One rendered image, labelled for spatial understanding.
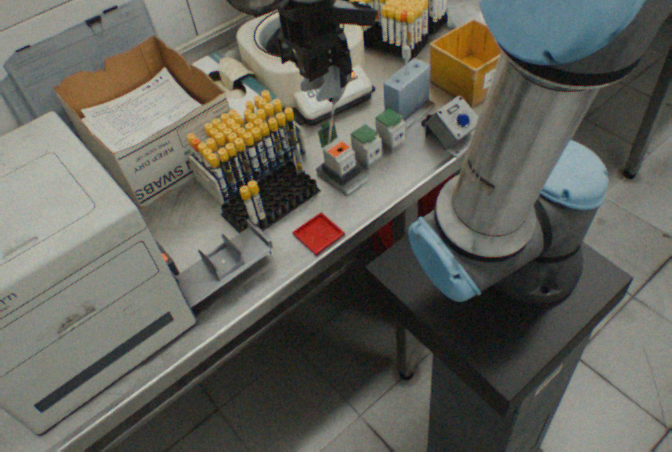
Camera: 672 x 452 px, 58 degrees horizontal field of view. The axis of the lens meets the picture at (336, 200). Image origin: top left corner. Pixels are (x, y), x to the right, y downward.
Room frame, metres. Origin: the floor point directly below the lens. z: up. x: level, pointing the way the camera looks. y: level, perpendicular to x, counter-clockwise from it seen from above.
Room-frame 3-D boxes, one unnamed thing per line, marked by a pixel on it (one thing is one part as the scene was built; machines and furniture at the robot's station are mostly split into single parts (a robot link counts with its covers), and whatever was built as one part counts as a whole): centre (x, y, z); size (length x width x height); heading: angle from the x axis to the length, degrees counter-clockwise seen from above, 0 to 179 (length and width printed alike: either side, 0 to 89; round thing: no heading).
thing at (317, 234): (0.68, 0.04, 0.88); 0.07 x 0.07 x 0.01; 34
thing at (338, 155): (0.82, -0.02, 0.92); 0.05 x 0.04 x 0.06; 37
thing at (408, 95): (0.98, -0.18, 0.92); 0.10 x 0.07 x 0.10; 131
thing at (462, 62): (1.05, -0.33, 0.92); 0.13 x 0.13 x 0.10; 32
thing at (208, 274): (0.61, 0.22, 0.92); 0.21 x 0.07 x 0.05; 124
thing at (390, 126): (0.90, -0.13, 0.91); 0.05 x 0.04 x 0.07; 34
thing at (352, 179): (0.82, -0.02, 0.89); 0.09 x 0.05 x 0.04; 37
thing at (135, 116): (0.99, 0.36, 0.95); 0.29 x 0.25 x 0.15; 34
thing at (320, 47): (0.80, 0.00, 1.22); 0.09 x 0.08 x 0.12; 126
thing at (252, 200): (0.78, 0.12, 0.93); 0.17 x 0.09 x 0.11; 125
